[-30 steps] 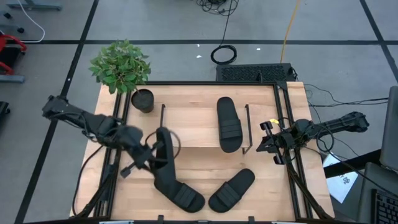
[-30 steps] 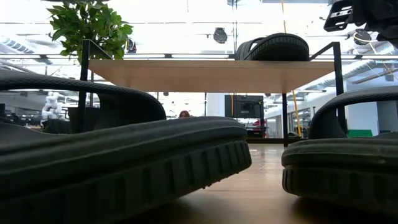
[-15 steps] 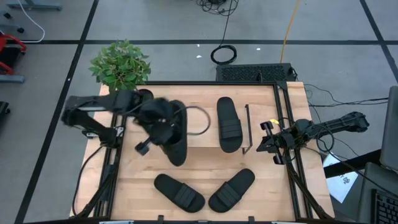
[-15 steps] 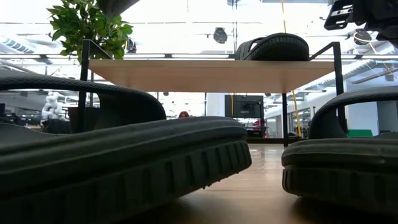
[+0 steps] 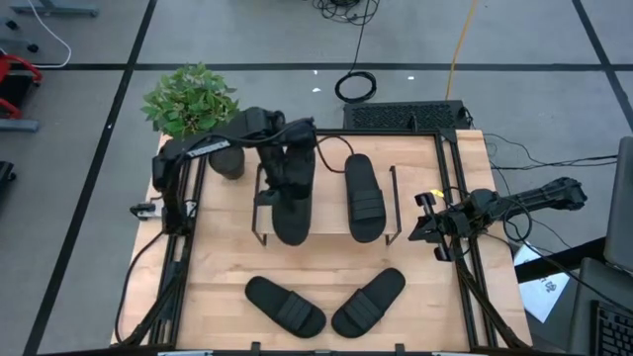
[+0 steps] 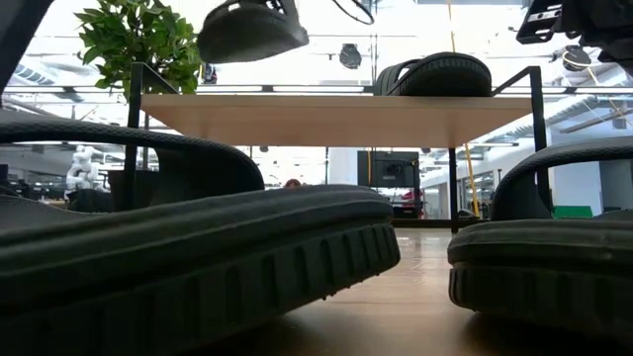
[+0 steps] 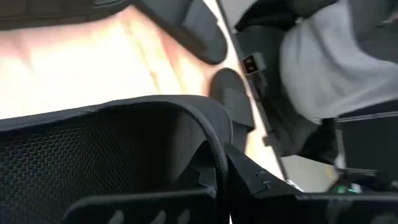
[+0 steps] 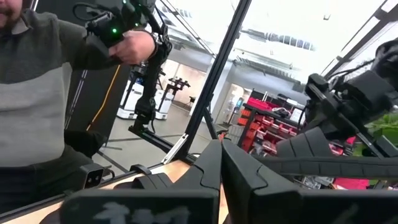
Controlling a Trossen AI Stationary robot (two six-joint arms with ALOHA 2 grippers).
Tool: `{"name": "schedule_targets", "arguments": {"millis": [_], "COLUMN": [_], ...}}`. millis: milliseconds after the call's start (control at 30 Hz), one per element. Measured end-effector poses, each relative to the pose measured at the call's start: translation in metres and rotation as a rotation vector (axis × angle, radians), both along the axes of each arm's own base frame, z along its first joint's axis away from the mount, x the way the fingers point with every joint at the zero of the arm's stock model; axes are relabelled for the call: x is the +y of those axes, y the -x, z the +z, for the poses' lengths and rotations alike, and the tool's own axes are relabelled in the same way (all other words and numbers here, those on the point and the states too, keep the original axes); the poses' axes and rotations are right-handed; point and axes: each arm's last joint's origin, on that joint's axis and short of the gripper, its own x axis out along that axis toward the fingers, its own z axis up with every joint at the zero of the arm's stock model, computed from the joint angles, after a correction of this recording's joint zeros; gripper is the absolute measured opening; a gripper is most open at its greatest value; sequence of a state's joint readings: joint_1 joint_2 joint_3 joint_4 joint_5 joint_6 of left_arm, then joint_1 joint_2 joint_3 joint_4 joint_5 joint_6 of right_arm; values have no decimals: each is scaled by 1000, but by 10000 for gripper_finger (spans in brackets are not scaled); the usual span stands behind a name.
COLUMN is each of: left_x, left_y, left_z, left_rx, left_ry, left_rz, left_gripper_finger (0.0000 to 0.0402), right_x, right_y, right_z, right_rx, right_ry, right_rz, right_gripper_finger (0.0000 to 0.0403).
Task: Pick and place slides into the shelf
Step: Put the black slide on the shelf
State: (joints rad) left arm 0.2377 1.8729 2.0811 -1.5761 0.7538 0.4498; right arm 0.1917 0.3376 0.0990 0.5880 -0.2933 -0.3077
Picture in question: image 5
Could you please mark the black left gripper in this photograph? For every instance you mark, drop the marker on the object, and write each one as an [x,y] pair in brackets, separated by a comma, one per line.
[277,168]

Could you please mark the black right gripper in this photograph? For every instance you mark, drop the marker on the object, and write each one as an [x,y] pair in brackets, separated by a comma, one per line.
[452,222]

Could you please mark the black rubber slide sandal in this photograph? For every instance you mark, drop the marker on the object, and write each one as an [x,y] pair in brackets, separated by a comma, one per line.
[293,222]
[366,304]
[365,198]
[277,301]

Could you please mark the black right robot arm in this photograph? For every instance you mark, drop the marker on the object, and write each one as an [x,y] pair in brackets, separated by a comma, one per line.
[544,195]

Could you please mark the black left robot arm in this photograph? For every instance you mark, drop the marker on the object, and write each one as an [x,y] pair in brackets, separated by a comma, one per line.
[212,143]

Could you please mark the small yellow connector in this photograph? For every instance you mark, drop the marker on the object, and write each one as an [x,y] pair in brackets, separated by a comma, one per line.
[437,193]

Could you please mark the black plant pot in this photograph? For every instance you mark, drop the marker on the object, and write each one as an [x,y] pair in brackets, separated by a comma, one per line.
[226,167]

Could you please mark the green artificial plant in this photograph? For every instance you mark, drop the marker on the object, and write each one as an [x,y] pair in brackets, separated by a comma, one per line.
[190,101]

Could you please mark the black perforated computer case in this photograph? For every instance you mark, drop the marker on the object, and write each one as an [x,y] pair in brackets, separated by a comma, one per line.
[395,116]

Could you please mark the black table clamp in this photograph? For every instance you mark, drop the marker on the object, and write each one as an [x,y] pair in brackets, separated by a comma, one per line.
[399,348]
[255,347]

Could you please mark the white paper sheet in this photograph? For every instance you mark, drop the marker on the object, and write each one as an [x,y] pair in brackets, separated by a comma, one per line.
[544,296]

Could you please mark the grey open laptop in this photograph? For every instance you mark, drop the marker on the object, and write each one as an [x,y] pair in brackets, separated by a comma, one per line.
[620,207]

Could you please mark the grey floor bar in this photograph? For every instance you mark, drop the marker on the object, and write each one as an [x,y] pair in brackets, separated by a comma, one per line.
[17,125]

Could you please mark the black caster wheel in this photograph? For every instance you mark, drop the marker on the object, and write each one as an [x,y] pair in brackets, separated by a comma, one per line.
[32,48]

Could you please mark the grey desk foot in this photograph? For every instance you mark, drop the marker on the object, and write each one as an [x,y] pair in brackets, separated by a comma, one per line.
[54,7]

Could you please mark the red and black cart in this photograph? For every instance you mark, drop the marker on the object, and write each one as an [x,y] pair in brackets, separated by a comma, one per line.
[10,62]

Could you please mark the wooden shelf with black frame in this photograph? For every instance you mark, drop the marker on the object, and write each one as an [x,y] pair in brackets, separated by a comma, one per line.
[331,212]

